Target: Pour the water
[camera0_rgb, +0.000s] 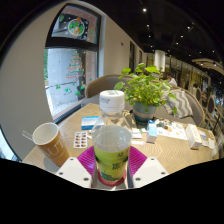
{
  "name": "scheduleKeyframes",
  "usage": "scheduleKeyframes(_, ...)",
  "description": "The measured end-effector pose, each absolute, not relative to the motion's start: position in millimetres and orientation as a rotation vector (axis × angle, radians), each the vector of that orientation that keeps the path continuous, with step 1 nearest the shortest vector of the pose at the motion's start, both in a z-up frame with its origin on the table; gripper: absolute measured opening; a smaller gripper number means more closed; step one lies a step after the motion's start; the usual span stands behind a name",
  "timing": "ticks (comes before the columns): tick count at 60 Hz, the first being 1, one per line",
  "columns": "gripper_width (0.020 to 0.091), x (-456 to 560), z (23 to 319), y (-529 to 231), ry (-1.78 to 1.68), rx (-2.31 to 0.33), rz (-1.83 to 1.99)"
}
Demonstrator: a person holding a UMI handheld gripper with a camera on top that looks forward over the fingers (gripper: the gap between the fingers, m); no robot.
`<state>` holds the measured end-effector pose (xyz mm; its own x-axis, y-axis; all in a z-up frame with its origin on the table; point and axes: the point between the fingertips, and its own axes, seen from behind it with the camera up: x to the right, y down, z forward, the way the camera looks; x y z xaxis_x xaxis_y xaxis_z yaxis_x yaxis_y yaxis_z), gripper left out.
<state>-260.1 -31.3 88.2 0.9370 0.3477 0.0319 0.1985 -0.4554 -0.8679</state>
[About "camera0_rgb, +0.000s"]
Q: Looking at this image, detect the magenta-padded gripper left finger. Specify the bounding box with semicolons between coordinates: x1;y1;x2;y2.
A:
56;145;98;189

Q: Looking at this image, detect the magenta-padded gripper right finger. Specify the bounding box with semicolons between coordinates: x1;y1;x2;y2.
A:
129;145;170;188

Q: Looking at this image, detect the clear green-labelled drink bottle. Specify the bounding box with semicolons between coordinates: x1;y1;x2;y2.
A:
90;89;133;184

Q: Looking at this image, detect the pill blister pack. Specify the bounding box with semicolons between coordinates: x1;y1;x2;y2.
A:
72;130;89;149

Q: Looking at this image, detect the brown paper cup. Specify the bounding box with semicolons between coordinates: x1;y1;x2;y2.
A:
31;121;71;168

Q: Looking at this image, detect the small light blue box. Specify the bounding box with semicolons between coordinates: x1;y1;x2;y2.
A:
145;119;159;144

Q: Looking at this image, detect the printed white leaflet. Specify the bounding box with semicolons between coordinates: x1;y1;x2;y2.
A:
154;119;188;141

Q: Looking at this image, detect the blue and white card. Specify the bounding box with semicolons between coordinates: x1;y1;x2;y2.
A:
80;115;101;131

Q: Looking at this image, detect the translucent drink stirrer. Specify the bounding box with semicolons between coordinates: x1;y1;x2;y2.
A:
21;129;36;141

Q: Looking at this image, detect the grey chevron pillow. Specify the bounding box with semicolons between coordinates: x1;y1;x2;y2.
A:
163;88;194;119

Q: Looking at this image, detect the green potted plant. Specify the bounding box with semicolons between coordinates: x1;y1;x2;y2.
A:
113;62;179;125

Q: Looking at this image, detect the group of dining chairs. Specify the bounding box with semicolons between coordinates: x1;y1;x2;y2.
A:
193;83;224;134

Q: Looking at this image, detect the grey curved sofa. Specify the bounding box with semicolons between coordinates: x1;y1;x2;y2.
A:
84;73;206;128

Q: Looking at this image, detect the window with festive decals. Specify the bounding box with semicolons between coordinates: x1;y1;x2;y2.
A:
43;3;103;121

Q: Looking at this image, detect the person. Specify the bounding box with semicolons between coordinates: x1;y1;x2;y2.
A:
165;72;179;88

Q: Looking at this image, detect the group of ceiling lights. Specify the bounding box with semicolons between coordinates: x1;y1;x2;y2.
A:
141;6;218;54

